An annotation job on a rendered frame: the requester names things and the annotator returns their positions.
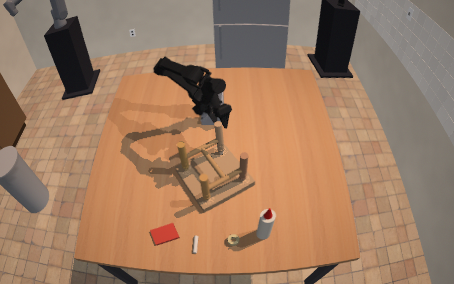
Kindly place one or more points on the red flat rectangular pad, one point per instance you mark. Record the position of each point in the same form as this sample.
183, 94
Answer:
164, 234

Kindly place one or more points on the white cylinder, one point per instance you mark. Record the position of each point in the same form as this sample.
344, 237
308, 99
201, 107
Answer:
195, 244

